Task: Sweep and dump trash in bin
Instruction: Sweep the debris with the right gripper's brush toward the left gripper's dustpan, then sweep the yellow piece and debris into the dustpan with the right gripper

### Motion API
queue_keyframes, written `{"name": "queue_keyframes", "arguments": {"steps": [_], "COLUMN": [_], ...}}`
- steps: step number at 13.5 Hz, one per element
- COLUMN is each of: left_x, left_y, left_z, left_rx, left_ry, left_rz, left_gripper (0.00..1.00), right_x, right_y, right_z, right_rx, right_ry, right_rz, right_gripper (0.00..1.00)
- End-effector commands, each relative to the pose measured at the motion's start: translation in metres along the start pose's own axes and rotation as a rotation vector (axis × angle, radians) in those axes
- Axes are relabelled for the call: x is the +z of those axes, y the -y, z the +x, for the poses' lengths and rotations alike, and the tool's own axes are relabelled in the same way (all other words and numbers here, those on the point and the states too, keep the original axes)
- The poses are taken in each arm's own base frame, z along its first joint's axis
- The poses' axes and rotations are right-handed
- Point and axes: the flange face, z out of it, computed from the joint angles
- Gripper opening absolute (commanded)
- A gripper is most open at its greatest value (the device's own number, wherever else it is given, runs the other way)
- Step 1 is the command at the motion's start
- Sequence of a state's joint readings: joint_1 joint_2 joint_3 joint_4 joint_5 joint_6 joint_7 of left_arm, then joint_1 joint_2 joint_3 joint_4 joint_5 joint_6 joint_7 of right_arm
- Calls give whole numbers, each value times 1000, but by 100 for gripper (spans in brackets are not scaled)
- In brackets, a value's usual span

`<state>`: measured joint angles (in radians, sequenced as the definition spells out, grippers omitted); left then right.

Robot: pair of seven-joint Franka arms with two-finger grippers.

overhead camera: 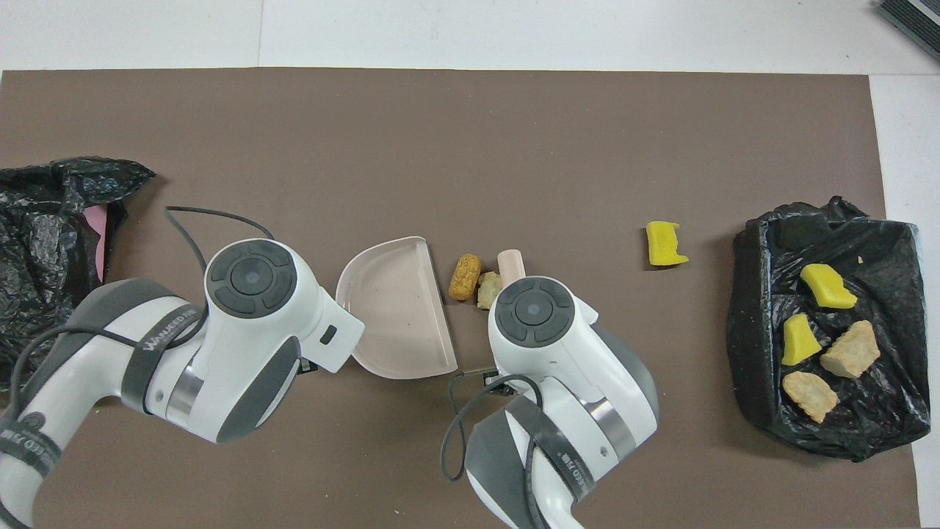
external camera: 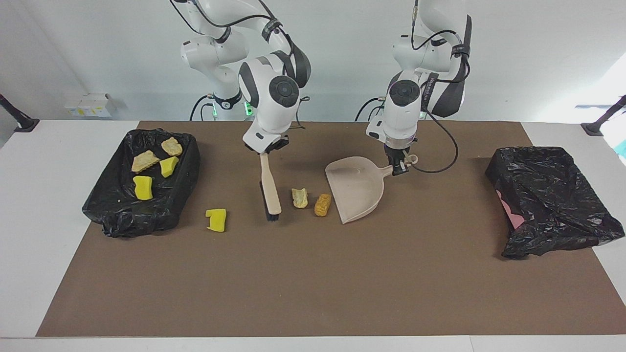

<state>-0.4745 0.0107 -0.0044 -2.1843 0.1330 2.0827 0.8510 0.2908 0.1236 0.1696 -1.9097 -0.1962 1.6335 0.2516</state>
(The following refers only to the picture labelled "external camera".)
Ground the pale bread chunk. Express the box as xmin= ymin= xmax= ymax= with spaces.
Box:
xmin=132 ymin=150 xmax=160 ymax=173

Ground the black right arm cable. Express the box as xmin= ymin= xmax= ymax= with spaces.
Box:
xmin=169 ymin=0 xmax=310 ymax=130

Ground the black bag lined bin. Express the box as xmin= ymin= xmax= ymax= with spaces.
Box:
xmin=82 ymin=128 xmax=201 ymax=239

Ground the beige plastic dustpan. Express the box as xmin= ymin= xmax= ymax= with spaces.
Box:
xmin=325 ymin=154 xmax=419 ymax=225

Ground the white wall box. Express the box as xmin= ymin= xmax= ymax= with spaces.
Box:
xmin=65 ymin=93 xmax=118 ymax=118

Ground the crumpled black trash bag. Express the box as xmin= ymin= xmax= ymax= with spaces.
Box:
xmin=485 ymin=146 xmax=626 ymax=260

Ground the brown table mat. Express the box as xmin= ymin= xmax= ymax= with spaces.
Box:
xmin=35 ymin=121 xmax=626 ymax=338

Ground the black base cable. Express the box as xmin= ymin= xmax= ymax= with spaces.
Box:
xmin=355 ymin=97 xmax=389 ymax=122
xmin=190 ymin=94 xmax=217 ymax=121

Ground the wide yellow sponge piece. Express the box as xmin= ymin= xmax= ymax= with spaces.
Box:
xmin=134 ymin=176 xmax=154 ymax=201

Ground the notched yellow sponge piece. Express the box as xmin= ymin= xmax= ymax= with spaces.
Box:
xmin=205 ymin=208 xmax=227 ymax=232

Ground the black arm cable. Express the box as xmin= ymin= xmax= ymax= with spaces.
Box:
xmin=408 ymin=0 xmax=471 ymax=174
xmin=169 ymin=0 xmax=310 ymax=130

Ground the black camera stand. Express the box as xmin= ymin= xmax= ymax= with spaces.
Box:
xmin=0 ymin=94 xmax=40 ymax=132
xmin=581 ymin=95 xmax=626 ymax=136

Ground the pink plastic bin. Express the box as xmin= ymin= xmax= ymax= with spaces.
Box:
xmin=496 ymin=190 xmax=526 ymax=230

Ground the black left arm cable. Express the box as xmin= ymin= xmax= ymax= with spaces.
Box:
xmin=408 ymin=0 xmax=471 ymax=174

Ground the beige hand brush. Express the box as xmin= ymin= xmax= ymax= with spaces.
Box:
xmin=259 ymin=153 xmax=283 ymax=222

